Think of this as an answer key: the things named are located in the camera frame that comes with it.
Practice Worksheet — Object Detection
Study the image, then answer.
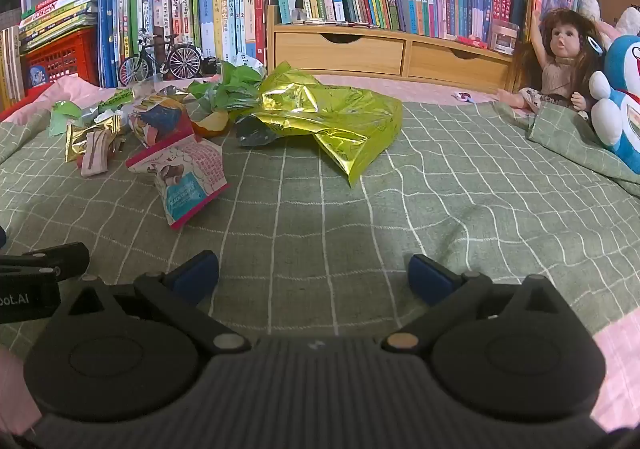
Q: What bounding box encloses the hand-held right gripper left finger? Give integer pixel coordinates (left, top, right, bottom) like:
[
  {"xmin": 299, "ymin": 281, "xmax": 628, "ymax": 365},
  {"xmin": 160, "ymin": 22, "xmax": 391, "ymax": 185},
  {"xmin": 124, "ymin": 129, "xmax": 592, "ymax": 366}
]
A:
[{"xmin": 69, "ymin": 251, "xmax": 252, "ymax": 356}]

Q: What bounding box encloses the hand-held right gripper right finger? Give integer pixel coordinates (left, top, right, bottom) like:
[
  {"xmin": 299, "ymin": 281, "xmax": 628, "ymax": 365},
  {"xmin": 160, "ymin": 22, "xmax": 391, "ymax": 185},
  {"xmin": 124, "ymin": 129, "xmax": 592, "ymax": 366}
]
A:
[{"xmin": 381, "ymin": 254, "xmax": 576, "ymax": 355}]

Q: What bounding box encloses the pink and blue snack packet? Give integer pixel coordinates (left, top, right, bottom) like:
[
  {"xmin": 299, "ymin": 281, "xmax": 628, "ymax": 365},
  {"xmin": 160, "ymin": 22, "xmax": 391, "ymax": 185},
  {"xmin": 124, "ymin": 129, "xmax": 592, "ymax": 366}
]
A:
[{"xmin": 125, "ymin": 134, "xmax": 231, "ymax": 230}]

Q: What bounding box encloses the gold foil wrapper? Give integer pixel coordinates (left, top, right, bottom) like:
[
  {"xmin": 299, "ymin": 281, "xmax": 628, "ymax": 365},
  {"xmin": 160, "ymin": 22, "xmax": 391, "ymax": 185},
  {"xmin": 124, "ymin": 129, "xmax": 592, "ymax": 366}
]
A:
[{"xmin": 65, "ymin": 118, "xmax": 122, "ymax": 163}]

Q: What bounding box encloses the light green wrapper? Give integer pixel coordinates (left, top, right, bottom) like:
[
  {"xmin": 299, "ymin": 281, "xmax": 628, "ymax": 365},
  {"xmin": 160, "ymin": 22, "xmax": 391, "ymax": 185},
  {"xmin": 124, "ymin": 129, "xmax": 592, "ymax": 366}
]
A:
[{"xmin": 48, "ymin": 100, "xmax": 83, "ymax": 137}]

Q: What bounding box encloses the melon peel slice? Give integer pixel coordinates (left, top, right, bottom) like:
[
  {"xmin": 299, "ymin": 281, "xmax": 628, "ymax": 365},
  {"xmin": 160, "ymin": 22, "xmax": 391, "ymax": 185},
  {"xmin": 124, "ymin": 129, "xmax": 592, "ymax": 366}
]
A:
[{"xmin": 192, "ymin": 109, "xmax": 232, "ymax": 137}]

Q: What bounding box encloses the dark green wrapper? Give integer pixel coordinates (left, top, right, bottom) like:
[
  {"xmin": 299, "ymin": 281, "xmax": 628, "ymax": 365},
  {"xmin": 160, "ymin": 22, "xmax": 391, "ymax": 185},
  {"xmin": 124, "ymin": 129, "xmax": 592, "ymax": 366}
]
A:
[{"xmin": 235, "ymin": 116, "xmax": 281, "ymax": 147}]

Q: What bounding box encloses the large cartoon snack bag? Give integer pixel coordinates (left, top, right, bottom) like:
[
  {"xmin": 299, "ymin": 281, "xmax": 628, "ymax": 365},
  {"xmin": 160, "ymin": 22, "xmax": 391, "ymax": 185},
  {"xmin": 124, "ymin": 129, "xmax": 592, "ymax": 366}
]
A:
[{"xmin": 127, "ymin": 96, "xmax": 194, "ymax": 150}]

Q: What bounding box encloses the yellow-green foil bag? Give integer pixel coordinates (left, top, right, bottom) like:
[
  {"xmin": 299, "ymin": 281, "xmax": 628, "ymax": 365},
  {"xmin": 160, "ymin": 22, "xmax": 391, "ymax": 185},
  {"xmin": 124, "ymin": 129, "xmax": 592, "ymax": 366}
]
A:
[{"xmin": 250, "ymin": 61, "xmax": 403, "ymax": 187}]

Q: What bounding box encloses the row of pale-spined books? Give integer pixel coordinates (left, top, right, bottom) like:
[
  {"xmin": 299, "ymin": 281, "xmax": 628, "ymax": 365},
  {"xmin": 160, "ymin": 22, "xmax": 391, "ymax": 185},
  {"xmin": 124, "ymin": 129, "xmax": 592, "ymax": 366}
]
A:
[{"xmin": 0, "ymin": 0, "xmax": 53, "ymax": 112}]

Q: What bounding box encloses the stack of flat books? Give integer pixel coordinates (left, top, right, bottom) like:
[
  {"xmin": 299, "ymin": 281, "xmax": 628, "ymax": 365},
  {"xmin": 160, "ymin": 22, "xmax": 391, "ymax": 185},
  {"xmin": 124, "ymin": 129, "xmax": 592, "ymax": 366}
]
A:
[{"xmin": 19, "ymin": 0, "xmax": 99, "ymax": 52}]

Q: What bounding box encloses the green checked blanket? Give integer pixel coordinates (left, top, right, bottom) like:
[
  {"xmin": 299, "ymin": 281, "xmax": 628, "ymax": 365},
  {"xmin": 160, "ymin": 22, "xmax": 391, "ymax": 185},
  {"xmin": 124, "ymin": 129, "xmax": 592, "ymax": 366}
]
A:
[{"xmin": 0, "ymin": 94, "xmax": 640, "ymax": 360}]

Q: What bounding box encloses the red cloth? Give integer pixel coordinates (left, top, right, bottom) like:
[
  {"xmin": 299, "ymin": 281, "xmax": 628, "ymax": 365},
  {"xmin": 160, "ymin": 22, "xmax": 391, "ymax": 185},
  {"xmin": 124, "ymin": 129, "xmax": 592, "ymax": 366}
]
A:
[{"xmin": 0, "ymin": 81, "xmax": 56, "ymax": 122}]

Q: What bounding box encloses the red plastic crate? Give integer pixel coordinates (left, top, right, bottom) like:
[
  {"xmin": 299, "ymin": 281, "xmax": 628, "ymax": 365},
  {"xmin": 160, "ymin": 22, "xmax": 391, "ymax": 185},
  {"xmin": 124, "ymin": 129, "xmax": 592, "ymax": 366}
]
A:
[{"xmin": 21, "ymin": 26, "xmax": 101, "ymax": 90}]

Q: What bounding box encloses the miniature bicycle model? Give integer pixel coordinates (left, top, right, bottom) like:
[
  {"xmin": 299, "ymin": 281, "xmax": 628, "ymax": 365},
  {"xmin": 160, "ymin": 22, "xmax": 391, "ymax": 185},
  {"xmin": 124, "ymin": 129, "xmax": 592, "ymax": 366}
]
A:
[{"xmin": 118, "ymin": 29, "xmax": 203, "ymax": 82}]

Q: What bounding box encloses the wooden desk organizer with drawers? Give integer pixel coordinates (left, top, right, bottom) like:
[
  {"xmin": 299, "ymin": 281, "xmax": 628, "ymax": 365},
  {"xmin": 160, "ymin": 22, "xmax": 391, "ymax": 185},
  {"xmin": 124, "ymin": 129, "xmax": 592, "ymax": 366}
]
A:
[{"xmin": 266, "ymin": 4, "xmax": 516, "ymax": 92}]

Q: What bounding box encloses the small clear plastic box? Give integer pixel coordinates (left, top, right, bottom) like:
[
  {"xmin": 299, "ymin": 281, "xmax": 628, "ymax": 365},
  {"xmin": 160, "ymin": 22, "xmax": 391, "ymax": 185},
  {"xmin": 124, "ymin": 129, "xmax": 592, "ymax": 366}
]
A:
[{"xmin": 490, "ymin": 21, "xmax": 519, "ymax": 54}]

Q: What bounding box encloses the blue cat plush toy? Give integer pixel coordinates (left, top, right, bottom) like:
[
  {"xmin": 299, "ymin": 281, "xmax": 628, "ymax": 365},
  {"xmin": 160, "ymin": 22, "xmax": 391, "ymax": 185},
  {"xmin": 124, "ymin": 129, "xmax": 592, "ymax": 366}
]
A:
[{"xmin": 589, "ymin": 35, "xmax": 640, "ymax": 174}]

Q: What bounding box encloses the brown-haired doll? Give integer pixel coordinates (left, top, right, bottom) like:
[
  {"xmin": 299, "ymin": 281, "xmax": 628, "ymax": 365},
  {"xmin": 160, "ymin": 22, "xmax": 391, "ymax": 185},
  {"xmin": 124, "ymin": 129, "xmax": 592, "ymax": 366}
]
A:
[{"xmin": 497, "ymin": 9, "xmax": 608, "ymax": 117}]

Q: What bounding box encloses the white rabbit plush toy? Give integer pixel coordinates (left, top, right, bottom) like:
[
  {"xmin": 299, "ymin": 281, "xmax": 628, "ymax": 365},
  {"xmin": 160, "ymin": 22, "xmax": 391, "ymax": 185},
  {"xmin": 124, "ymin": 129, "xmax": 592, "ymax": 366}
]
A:
[{"xmin": 582, "ymin": 0, "xmax": 640, "ymax": 48}]

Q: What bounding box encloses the brown cardboard box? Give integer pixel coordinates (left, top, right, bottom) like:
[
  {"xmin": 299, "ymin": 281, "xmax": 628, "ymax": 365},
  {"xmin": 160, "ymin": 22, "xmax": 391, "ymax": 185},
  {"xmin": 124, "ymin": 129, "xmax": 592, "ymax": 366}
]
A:
[{"xmin": 599, "ymin": 0, "xmax": 640, "ymax": 26}]

